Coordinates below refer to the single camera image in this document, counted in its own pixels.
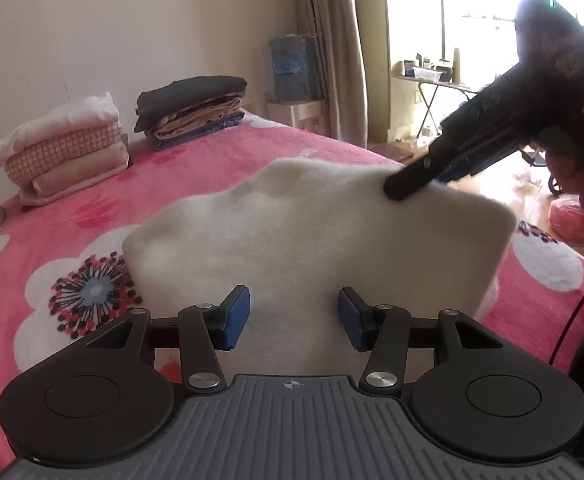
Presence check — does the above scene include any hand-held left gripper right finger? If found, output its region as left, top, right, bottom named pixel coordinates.
left=338, top=287, right=504, bottom=395

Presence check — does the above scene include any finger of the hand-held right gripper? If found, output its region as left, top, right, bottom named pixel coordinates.
left=383, top=157, right=448, bottom=202
left=437, top=160, right=476, bottom=185

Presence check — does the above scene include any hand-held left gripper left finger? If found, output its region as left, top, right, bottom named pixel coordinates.
left=86, top=285, right=251, bottom=395

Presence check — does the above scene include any white fluffy sweater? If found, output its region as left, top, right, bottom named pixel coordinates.
left=122, top=156, right=518, bottom=377

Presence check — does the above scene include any stack of pink folded clothes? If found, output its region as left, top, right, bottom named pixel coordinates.
left=0, top=91, right=121, bottom=169

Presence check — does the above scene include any folding table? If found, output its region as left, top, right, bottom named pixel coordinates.
left=391, top=71, right=484, bottom=139

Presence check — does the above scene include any white water dispenser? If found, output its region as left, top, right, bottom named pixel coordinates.
left=264, top=100, right=329, bottom=137

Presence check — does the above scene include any red plastic bag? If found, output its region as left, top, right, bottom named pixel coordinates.
left=548, top=195, right=584, bottom=247

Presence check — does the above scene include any beige curtain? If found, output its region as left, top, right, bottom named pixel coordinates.
left=292, top=0, right=369, bottom=149

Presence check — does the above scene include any blue water bottle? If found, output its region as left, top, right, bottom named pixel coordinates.
left=268, top=34, right=323, bottom=104

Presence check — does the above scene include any blue folded garment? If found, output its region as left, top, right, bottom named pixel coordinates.
left=149, top=112, right=245, bottom=152

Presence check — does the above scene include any tan folded garment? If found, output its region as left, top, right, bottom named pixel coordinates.
left=153, top=95, right=243, bottom=142

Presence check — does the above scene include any pink floral blanket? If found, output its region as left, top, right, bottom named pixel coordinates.
left=0, top=110, right=584, bottom=467

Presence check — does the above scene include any beige folded garment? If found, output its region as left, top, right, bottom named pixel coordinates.
left=18, top=141, right=131, bottom=206

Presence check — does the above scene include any black folded garment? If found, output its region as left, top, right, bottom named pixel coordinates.
left=134, top=75, right=249, bottom=134

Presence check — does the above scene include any pink checked folded garment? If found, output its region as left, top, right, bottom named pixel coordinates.
left=4, top=122, right=124, bottom=186

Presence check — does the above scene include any black cable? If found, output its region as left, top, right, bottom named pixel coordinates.
left=547, top=264, right=584, bottom=367

